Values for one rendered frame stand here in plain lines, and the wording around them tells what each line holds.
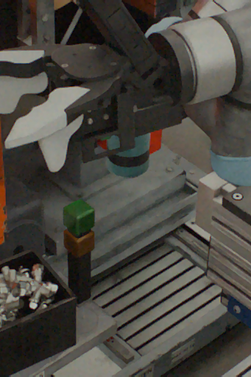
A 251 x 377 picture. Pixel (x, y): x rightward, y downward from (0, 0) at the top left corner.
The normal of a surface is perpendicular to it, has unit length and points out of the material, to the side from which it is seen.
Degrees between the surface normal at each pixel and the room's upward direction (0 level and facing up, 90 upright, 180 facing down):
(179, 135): 0
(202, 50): 37
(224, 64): 67
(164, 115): 82
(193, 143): 0
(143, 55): 82
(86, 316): 0
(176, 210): 90
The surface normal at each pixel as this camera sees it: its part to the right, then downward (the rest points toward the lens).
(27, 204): 0.28, -0.53
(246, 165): -0.08, 0.66
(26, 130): 0.24, -0.31
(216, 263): -0.74, 0.41
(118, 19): 0.44, 0.46
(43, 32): 0.66, 0.48
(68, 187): 0.03, -0.77
